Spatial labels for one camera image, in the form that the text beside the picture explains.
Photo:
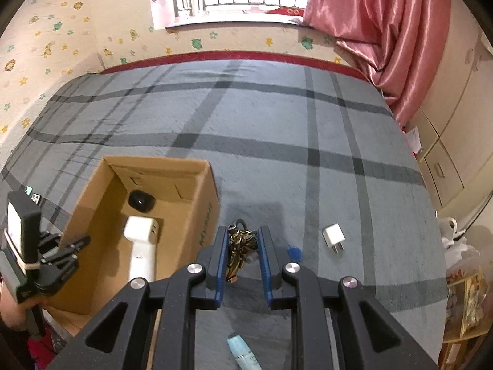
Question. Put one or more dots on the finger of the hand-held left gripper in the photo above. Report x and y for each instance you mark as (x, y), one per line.
(63, 263)
(73, 243)

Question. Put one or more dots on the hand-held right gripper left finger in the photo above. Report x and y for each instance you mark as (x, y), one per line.
(221, 266)

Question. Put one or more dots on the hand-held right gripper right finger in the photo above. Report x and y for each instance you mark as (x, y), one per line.
(265, 266)

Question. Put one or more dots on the brown cardboard box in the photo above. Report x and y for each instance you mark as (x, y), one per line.
(185, 216)

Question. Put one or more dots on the large white plug adapter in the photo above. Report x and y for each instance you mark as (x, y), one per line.
(138, 229)

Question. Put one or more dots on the long white handheld device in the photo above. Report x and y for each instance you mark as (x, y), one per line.
(142, 262)

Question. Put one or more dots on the small white charger plug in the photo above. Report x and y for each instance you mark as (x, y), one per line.
(331, 237)

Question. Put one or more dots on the black round device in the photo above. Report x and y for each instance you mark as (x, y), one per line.
(140, 200)

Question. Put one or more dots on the person's left hand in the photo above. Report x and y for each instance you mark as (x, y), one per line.
(9, 312)

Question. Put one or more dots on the small blue object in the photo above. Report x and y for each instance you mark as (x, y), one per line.
(295, 253)

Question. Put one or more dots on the teal smartphone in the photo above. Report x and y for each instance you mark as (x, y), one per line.
(28, 190)

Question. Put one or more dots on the light blue tube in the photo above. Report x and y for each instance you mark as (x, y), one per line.
(242, 350)

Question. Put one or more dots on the dark red cloth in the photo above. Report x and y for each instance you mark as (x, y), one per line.
(40, 352)

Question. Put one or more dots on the grey plaid bedsheet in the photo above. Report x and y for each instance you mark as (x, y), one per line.
(269, 142)

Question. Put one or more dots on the white plastic bag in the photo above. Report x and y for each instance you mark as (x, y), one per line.
(452, 239)

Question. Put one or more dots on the white paper tag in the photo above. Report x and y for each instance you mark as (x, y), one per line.
(414, 138)

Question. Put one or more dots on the yellow printed bag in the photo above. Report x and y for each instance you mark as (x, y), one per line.
(470, 300)

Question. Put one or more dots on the beige wardrobe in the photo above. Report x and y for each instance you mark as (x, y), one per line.
(454, 142)

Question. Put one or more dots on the red patterned cloth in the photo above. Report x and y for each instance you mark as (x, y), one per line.
(285, 10)

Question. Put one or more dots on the pink satin curtain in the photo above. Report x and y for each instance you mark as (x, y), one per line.
(366, 27)

